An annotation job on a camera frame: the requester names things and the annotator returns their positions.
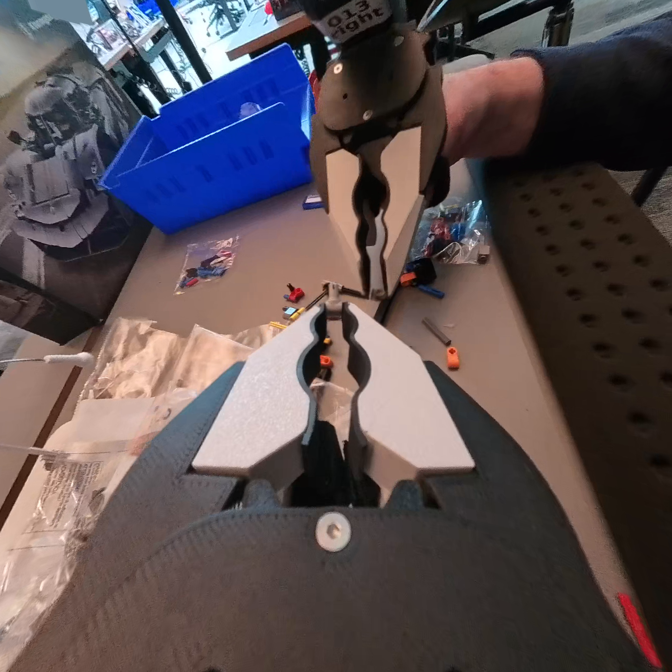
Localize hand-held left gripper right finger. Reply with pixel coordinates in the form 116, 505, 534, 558
342, 303, 476, 509

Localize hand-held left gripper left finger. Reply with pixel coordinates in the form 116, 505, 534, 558
191, 304, 325, 507

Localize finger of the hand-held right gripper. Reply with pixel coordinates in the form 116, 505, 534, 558
324, 152, 371, 297
367, 128, 425, 301

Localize person's right forearm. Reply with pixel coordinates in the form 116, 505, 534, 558
512, 18, 672, 171

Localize bag red blue lego pieces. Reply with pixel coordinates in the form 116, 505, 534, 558
420, 199, 491, 264

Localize dark grey lego axle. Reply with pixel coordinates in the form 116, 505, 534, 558
421, 316, 453, 347

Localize small bag blue lego pieces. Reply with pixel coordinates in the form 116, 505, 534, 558
175, 235, 240, 296

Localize dark printed lego box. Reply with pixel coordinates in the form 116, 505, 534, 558
0, 16, 158, 344

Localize person's right hand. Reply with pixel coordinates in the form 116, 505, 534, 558
441, 55, 544, 163

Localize pile of clear plastic bags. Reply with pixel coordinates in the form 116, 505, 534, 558
0, 315, 253, 652

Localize blue plastic bin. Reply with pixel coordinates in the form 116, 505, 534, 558
99, 43, 316, 235

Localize dark perforated board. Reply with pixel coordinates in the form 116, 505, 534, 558
472, 163, 672, 646

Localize wooden desk black frame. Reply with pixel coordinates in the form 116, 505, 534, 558
226, 10, 318, 61

